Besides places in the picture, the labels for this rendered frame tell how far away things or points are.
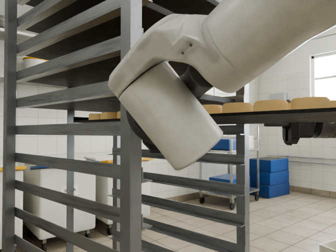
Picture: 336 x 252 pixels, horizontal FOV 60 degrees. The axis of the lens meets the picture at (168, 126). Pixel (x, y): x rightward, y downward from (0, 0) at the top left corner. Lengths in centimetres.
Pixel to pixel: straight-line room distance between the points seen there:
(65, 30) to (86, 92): 20
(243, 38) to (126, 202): 42
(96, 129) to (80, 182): 219
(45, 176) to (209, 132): 251
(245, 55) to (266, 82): 573
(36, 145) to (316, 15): 326
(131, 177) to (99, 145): 310
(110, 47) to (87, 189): 232
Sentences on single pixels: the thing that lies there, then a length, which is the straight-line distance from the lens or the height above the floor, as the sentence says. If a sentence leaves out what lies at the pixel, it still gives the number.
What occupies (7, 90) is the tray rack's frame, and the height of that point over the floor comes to 118.
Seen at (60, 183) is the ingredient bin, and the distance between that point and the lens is 279.
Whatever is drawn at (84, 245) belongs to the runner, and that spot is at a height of 78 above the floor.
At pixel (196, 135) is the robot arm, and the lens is 28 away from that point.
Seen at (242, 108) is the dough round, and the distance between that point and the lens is 48.
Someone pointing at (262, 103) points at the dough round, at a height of 109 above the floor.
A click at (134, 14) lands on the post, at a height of 127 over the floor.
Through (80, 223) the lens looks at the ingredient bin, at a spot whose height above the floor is 21.
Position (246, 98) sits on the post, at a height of 115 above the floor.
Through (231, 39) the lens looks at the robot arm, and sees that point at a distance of 22.
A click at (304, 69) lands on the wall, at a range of 564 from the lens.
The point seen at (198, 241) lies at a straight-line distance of 105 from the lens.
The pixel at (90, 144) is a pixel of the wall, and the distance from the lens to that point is 359.
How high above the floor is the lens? 104
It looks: 1 degrees up
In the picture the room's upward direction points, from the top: straight up
